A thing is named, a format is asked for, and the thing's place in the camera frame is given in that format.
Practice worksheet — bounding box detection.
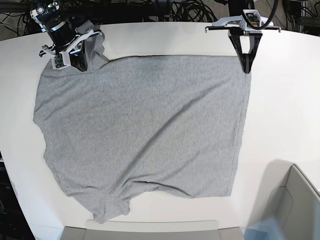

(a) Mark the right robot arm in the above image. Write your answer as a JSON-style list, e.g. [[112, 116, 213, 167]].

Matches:
[[29, 0, 102, 72]]

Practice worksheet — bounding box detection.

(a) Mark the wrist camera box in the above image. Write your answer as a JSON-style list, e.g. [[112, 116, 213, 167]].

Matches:
[[245, 12, 260, 28], [51, 53, 71, 70]]

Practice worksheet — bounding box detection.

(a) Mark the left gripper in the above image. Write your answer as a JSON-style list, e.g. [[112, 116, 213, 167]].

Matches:
[[205, 9, 282, 74]]

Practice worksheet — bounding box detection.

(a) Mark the grey T-shirt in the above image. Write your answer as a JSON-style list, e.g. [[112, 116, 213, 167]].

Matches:
[[33, 35, 251, 224]]

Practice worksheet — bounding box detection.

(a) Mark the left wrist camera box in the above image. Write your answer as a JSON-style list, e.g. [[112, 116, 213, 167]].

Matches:
[[245, 12, 260, 28]]

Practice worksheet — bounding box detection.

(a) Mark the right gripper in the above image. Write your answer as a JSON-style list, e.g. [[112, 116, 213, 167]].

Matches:
[[39, 19, 102, 72]]

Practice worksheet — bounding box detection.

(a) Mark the coiled black cable bundle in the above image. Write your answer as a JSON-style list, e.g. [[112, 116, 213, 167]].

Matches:
[[169, 0, 218, 23]]

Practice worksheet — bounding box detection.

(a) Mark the grey bin at right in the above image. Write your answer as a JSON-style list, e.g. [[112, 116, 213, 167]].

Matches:
[[262, 164, 320, 240]]

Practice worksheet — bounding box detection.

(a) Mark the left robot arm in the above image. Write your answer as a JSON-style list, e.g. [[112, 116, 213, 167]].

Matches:
[[205, 0, 282, 74]]

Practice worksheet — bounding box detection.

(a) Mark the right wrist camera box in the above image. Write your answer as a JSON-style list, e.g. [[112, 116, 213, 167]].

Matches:
[[51, 53, 71, 70]]

